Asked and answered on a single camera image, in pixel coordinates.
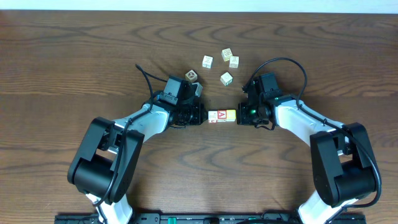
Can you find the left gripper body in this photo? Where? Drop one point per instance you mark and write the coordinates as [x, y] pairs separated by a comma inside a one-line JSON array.
[[192, 110]]

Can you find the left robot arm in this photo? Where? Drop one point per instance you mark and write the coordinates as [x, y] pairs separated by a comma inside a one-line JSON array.
[[106, 159]]

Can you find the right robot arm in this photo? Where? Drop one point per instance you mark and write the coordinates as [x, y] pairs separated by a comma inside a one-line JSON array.
[[343, 163]]

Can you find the white block green side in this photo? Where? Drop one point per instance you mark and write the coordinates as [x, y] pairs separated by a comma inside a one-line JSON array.
[[226, 78]]

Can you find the red letter A block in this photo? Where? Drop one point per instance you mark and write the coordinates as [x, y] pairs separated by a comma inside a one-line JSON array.
[[221, 116]]

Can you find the white and yellow block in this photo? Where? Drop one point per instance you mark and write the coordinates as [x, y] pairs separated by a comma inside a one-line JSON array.
[[230, 115]]

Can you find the yellow-green pattern block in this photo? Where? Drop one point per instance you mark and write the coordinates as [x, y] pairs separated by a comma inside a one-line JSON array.
[[226, 54]]

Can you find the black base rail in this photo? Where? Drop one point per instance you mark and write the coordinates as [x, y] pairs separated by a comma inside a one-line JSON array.
[[156, 218]]

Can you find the white block red circle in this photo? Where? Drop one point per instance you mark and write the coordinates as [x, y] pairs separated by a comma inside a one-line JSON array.
[[191, 76]]

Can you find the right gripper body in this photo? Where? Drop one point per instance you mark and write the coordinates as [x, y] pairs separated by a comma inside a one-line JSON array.
[[252, 114]]

